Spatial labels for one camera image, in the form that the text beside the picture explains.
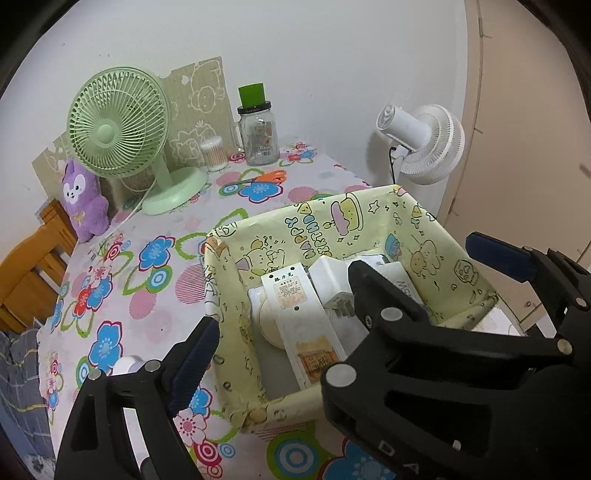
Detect beige door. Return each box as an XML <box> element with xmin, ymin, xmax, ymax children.
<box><xmin>436</xmin><ymin>0</ymin><xmax>591</xmax><ymax>333</ymax></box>

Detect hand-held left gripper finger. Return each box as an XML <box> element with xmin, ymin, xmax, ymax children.
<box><xmin>54</xmin><ymin>316</ymin><xmax>221</xmax><ymax>480</ymax></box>

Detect yellow cartoon print box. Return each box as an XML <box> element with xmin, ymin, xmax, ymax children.
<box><xmin>203</xmin><ymin>184</ymin><xmax>499</xmax><ymax>435</ymax></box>

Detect white round object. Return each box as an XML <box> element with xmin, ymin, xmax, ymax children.
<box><xmin>112</xmin><ymin>354</ymin><xmax>145</xmax><ymax>377</ymax></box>

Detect white power adapter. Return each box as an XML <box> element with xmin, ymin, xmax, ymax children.
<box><xmin>308</xmin><ymin>256</ymin><xmax>358</xmax><ymax>320</ymax></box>

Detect wooden chair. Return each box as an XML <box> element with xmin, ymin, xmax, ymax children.
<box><xmin>0</xmin><ymin>200</ymin><xmax>79</xmax><ymax>333</ymax></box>

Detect clear cotton swab container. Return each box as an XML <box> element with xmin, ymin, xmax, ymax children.
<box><xmin>199</xmin><ymin>136</ymin><xmax>229</xmax><ymax>174</ymax></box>

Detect blue plaid cloth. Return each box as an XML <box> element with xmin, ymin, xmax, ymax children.
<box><xmin>0</xmin><ymin>325</ymin><xmax>56</xmax><ymax>462</ymax></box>

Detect glass jar with green lid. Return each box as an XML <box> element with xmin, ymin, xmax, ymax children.
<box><xmin>231</xmin><ymin>83</ymin><xmax>280</xmax><ymax>167</ymax></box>

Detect white printed box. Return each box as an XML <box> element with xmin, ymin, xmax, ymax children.
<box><xmin>383</xmin><ymin>262</ymin><xmax>428</xmax><ymax>306</ymax></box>

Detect purple plush toy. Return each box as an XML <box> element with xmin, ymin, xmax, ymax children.
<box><xmin>62</xmin><ymin>157</ymin><xmax>110</xmax><ymax>243</ymax></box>

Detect green desk fan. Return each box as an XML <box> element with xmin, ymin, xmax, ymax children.
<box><xmin>68</xmin><ymin>67</ymin><xmax>208</xmax><ymax>216</ymax></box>

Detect orange handled scissors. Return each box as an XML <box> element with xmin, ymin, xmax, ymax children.
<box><xmin>224</xmin><ymin>169</ymin><xmax>288</xmax><ymax>188</ymax></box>

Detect white standing fan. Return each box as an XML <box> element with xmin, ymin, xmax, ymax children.
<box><xmin>375</xmin><ymin>104</ymin><xmax>466</xmax><ymax>186</ymax></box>

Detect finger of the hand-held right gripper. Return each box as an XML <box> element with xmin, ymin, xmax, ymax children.
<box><xmin>465</xmin><ymin>232</ymin><xmax>591</xmax><ymax>342</ymax></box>
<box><xmin>347</xmin><ymin>260</ymin><xmax>575</xmax><ymax>365</ymax></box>

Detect white fan cord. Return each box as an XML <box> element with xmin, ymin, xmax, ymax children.
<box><xmin>104</xmin><ymin>185</ymin><xmax>155</xmax><ymax>236</ymax></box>

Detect floral tablecloth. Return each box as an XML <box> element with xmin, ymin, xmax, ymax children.
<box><xmin>34</xmin><ymin>143</ymin><xmax>393</xmax><ymax>480</ymax></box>

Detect white remote control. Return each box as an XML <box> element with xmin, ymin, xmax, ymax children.
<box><xmin>261</xmin><ymin>263</ymin><xmax>348</xmax><ymax>393</ymax></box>

